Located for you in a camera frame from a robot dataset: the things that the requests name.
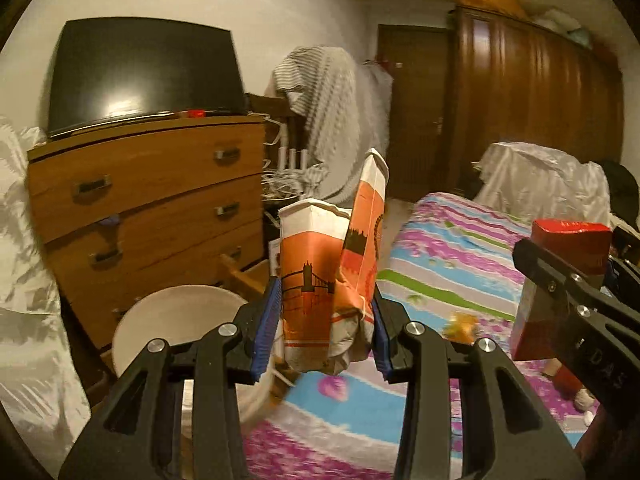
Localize white crumpled tissue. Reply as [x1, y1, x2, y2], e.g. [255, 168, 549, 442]
[572, 389, 599, 412]

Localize white router antennas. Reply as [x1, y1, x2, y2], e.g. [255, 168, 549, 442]
[274, 144, 308, 172]

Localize white shiny cloth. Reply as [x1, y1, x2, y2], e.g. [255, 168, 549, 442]
[0, 115, 93, 466]

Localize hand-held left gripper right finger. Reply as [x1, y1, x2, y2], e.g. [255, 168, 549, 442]
[370, 285, 586, 480]

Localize orange crumpled wrapper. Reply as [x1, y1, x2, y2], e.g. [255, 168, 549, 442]
[442, 311, 478, 345]

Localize grey striped cloth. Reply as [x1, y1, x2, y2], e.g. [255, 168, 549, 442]
[272, 46, 373, 202]

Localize white round basin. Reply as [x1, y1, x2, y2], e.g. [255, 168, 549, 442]
[111, 285, 281, 428]

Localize dark wooden door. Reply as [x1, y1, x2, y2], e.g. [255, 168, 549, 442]
[376, 25, 453, 201]

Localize black flat monitor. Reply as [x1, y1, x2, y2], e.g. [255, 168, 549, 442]
[47, 17, 249, 138]

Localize white satin cloth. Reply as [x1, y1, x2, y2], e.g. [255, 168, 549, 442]
[472, 142, 613, 226]

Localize wooden drawer dresser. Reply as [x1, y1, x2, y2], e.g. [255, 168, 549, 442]
[27, 112, 273, 351]

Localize orange white paper bag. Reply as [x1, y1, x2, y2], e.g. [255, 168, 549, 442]
[277, 147, 391, 376]

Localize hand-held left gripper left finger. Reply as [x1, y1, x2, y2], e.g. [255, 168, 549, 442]
[59, 277, 283, 480]

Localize brown wooden wardrobe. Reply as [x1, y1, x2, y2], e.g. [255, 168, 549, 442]
[445, 5, 626, 196]

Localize light blue pillow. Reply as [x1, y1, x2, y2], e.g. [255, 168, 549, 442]
[567, 27, 597, 49]

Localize floral striped blanket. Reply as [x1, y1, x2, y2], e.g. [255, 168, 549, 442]
[240, 192, 616, 480]

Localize wooden stool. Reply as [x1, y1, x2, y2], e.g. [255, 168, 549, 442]
[220, 254, 273, 297]

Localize pale striped cloth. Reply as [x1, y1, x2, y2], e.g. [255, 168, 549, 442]
[357, 60, 396, 161]

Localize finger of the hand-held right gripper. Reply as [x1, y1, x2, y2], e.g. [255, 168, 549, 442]
[609, 226, 640, 295]
[512, 237, 584, 307]

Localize white pillow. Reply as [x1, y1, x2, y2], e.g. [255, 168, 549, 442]
[532, 7, 583, 36]

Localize dark wooden chair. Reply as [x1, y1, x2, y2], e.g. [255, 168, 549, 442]
[246, 92, 301, 181]

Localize tangled white cables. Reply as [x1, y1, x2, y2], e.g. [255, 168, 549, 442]
[260, 112, 326, 202]

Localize red cardboard box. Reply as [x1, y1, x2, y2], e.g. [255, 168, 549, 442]
[510, 219, 615, 363]

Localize black clothes pile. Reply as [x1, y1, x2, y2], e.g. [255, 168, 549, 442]
[597, 160, 640, 232]

